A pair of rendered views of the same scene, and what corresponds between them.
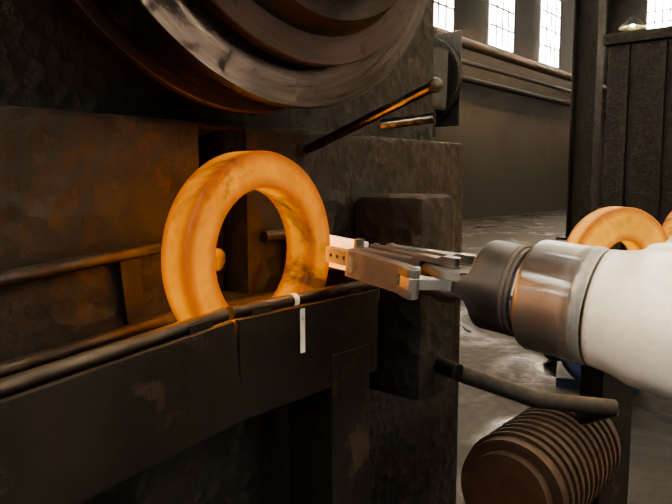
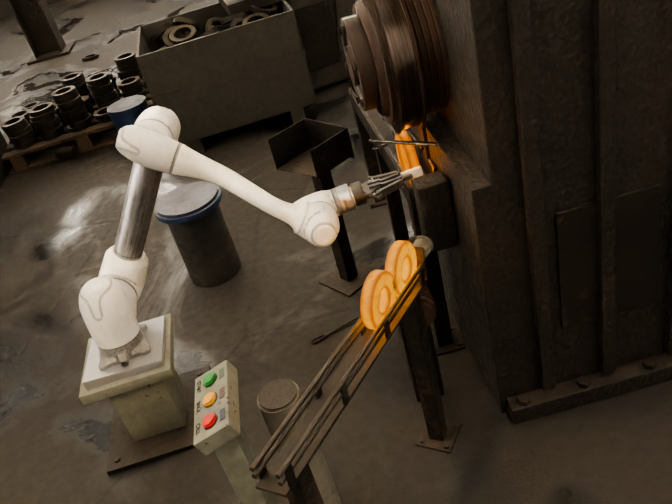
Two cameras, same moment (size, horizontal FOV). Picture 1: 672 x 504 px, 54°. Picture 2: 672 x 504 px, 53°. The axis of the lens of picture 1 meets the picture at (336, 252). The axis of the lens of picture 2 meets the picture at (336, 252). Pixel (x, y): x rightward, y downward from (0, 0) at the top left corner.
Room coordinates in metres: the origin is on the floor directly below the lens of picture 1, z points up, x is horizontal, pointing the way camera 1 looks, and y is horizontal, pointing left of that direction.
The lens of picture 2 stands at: (1.92, -1.46, 1.80)
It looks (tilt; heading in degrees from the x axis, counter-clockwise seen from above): 33 degrees down; 140
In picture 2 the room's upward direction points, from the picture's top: 16 degrees counter-clockwise
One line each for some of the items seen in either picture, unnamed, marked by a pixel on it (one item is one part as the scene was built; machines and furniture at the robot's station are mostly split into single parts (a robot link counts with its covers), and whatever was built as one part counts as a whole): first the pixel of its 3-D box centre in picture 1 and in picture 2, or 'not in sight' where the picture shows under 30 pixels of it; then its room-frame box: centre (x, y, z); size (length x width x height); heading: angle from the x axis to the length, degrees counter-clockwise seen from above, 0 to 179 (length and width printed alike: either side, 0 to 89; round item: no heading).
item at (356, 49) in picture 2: not in sight; (358, 64); (0.54, -0.02, 1.11); 0.28 x 0.06 x 0.28; 140
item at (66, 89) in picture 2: not in sight; (79, 107); (-3.25, 0.74, 0.22); 1.20 x 0.81 x 0.44; 55
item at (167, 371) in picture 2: not in sight; (129, 356); (-0.08, -0.84, 0.33); 0.32 x 0.32 x 0.04; 53
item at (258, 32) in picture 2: not in sight; (226, 67); (-1.95, 1.29, 0.39); 1.03 x 0.83 x 0.79; 54
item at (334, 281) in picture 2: not in sight; (328, 209); (0.01, 0.16, 0.36); 0.26 x 0.20 x 0.72; 175
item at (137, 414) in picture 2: not in sight; (147, 390); (-0.08, -0.84, 0.16); 0.40 x 0.40 x 0.31; 53
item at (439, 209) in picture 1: (401, 292); (436, 212); (0.79, -0.08, 0.68); 0.11 x 0.08 x 0.24; 50
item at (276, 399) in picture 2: not in sight; (301, 455); (0.72, -0.79, 0.26); 0.12 x 0.12 x 0.52
